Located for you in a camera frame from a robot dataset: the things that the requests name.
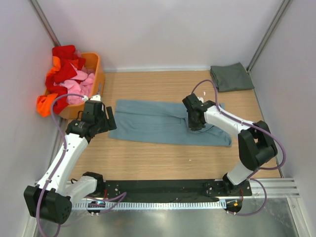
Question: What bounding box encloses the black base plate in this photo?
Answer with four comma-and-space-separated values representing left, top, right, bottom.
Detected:
103, 179, 252, 203

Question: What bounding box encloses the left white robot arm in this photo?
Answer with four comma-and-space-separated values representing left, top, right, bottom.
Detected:
24, 96, 116, 225

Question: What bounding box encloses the slotted white cable duct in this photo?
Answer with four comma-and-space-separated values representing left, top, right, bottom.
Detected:
72, 199, 227, 211

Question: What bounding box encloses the red t shirt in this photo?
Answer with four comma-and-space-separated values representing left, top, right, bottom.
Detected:
37, 45, 87, 117

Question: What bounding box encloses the pink t shirt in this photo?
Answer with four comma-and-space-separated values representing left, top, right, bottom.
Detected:
58, 49, 96, 105

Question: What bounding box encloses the right aluminium corner post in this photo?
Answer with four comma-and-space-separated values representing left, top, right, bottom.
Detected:
246, 0, 293, 74

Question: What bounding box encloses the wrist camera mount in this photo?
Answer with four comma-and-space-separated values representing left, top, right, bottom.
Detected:
82, 94, 102, 102
197, 97, 204, 103

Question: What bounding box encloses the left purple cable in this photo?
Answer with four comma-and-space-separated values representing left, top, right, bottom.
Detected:
36, 93, 127, 237

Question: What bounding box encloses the left aluminium corner post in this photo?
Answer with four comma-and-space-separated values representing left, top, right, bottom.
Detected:
29, 0, 61, 46

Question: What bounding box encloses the aluminium corner post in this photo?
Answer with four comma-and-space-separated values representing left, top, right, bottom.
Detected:
29, 0, 61, 46
246, 0, 293, 74

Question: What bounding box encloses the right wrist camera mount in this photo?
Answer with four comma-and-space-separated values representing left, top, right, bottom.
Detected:
197, 97, 204, 103

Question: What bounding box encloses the blue-grey t shirt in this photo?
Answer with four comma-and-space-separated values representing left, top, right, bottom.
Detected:
109, 100, 232, 147

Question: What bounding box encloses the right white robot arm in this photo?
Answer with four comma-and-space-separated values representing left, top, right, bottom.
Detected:
182, 93, 277, 196

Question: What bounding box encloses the folded dark grey t shirt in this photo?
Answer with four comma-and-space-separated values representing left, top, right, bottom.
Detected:
210, 62, 254, 92

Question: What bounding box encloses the aluminium frame rail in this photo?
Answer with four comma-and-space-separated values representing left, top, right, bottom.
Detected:
67, 178, 298, 201

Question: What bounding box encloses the purple cable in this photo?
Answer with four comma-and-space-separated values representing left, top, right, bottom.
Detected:
190, 79, 287, 217
36, 93, 127, 237

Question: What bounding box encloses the orange t shirt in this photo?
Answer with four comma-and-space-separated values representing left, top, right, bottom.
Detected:
36, 56, 61, 117

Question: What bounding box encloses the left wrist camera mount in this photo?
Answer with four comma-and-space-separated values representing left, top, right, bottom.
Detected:
82, 94, 102, 102

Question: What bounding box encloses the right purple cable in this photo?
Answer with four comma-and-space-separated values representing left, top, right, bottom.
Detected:
190, 79, 287, 217

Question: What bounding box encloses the orange plastic laundry basket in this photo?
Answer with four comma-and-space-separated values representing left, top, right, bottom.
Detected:
58, 52, 105, 119

